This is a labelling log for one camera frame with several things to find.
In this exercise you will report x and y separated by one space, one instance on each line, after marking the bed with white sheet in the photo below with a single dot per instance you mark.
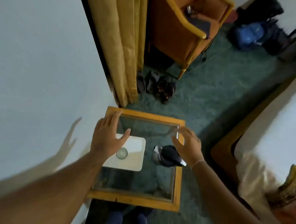
225 150

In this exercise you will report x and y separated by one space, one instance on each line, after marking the patterned beige blanket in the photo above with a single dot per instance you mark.
266 187

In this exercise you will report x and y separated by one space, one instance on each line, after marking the person's right hand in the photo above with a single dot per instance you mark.
190 149

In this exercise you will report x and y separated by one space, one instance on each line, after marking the glass-top wooden side table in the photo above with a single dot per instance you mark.
132 201

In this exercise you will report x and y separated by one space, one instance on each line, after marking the golden yellow curtain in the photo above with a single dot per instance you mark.
117 38

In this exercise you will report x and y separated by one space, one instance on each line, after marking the white rectangular tray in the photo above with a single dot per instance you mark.
133 159

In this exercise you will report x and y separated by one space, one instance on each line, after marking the large black bag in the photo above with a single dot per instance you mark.
259 10

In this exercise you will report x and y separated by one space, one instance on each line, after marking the blue backpack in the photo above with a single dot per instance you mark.
249 34

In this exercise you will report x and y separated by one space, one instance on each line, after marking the dark flat pouch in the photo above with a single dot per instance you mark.
199 26

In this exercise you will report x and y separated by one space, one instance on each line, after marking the clear drinking glass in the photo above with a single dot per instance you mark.
122 154

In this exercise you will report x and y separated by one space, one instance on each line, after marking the person's left leg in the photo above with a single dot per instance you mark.
115 222

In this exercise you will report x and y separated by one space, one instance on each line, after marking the orange armchair with yellow trim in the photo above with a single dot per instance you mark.
172 34

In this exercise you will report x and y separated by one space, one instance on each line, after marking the steel flask with black lid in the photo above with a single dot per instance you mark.
166 156

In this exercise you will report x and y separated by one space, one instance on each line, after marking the person's left forearm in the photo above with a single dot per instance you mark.
52 194

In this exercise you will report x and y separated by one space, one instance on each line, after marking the small black bag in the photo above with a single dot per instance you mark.
276 39

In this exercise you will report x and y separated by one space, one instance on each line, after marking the person's left hand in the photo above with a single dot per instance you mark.
105 138

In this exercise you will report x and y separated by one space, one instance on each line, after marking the brown leather shoe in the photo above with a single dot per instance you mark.
161 87
169 92

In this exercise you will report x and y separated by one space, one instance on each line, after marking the person's right forearm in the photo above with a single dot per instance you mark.
222 205

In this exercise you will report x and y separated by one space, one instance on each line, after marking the dark slipper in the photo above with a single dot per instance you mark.
140 82
152 82

